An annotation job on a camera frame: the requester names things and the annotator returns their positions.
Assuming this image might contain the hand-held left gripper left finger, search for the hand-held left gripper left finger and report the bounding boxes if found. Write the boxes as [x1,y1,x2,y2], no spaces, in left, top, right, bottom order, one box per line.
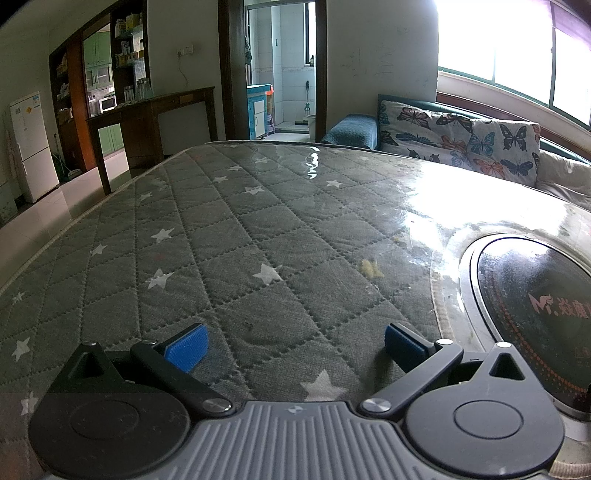
[48,323,234,415]

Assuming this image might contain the blue bathroom cabinet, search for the blue bathroom cabinet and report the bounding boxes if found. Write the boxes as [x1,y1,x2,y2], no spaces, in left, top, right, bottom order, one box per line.
[246,84,275,139]

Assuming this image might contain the butterfly print cushion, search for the butterfly print cushion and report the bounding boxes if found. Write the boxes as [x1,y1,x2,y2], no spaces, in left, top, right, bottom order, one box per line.
[378,99,541,188]

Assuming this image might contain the dark wooden door frame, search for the dark wooden door frame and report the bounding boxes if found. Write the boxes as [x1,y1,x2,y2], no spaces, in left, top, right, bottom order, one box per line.
[218,0,328,144]

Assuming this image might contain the boxes on cabinet shelves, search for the boxes on cabinet shelves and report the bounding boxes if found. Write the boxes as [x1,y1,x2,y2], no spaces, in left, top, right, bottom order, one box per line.
[113,13,148,70]

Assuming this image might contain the large window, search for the large window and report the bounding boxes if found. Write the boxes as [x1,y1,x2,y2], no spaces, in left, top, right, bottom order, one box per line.
[436,0,591,125]

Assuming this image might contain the dark wooden wall cabinet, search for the dark wooden wall cabinet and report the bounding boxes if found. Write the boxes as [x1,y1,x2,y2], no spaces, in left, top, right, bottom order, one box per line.
[48,0,153,174]

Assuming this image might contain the grey star quilted table cover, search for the grey star quilted table cover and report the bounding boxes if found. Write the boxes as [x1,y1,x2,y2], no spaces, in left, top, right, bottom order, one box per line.
[0,141,591,480]

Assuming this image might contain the round black induction cooker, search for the round black induction cooker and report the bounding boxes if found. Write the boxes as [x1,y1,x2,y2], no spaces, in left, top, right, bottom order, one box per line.
[457,233,591,422]

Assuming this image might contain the green handled broom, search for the green handled broom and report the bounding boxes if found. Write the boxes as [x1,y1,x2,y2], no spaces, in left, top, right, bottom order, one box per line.
[51,134,81,181]

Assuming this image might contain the dark wooden console table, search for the dark wooden console table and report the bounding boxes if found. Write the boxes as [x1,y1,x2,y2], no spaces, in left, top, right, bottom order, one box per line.
[87,87,219,195]

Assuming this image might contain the blue cushioned stool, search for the blue cushioned stool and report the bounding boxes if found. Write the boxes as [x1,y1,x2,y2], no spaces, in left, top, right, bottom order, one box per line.
[321,114,378,151]

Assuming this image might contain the green kitchen cabinet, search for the green kitchen cabinet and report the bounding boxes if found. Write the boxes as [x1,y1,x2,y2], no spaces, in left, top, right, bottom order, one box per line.
[83,30,114,88]

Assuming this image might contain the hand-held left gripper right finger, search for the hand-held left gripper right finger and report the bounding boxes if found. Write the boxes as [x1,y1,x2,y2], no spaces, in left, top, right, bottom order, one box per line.
[359,323,527,418]

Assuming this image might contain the white refrigerator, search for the white refrigerator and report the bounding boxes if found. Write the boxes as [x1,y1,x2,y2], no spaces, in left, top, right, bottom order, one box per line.
[9,91,61,204]

